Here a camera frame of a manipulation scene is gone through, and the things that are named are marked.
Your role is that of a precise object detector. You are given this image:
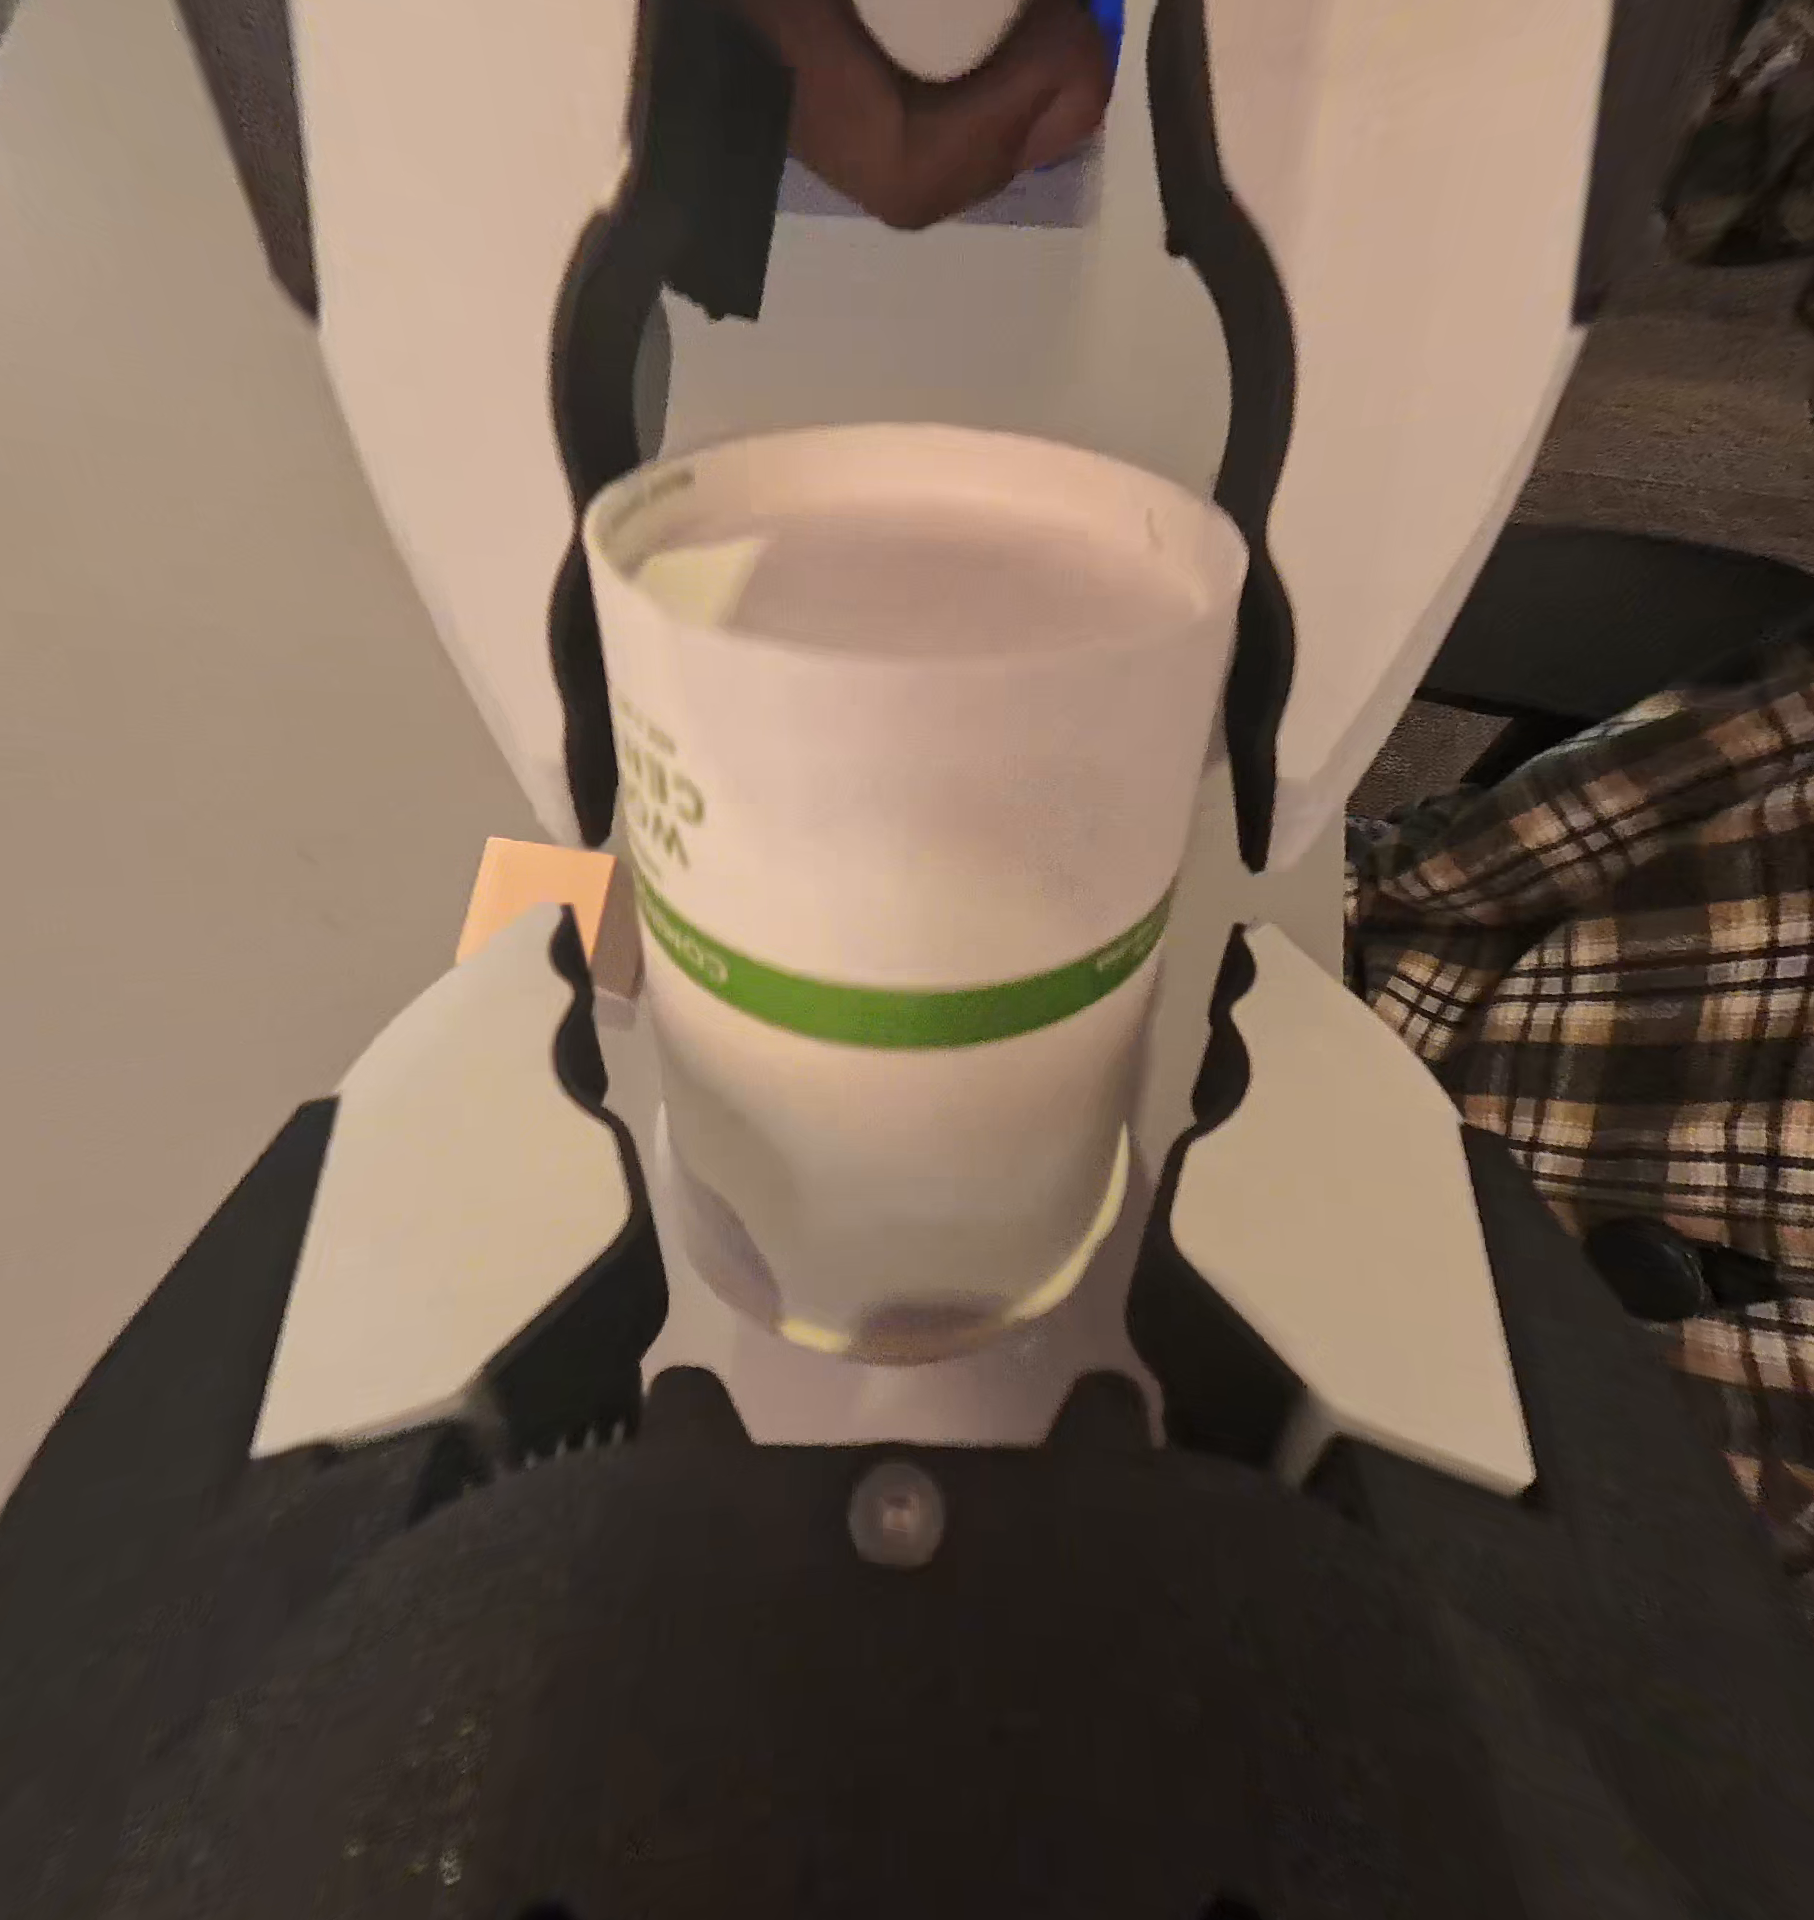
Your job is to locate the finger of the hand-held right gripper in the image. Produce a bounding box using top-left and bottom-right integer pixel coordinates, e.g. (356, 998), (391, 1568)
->
(1147, 0), (1614, 876)
(293, 0), (782, 843)

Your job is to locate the black chair armrest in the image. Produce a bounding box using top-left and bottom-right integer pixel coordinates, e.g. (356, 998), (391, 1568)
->
(1423, 524), (1814, 781)

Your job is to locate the wooden cube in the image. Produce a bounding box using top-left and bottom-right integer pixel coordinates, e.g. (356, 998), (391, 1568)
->
(458, 838), (641, 1029)

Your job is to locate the white paper cup green band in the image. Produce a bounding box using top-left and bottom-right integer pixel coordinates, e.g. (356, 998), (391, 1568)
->
(582, 423), (1253, 1367)

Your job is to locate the person's right hand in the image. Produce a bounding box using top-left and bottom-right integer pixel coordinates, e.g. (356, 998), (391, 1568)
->
(779, 0), (1113, 230)

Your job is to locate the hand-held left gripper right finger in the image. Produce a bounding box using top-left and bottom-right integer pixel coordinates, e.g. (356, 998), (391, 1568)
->
(1127, 922), (1538, 1498)

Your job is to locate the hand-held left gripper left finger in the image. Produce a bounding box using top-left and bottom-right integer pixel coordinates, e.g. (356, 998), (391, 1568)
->
(252, 904), (667, 1461)

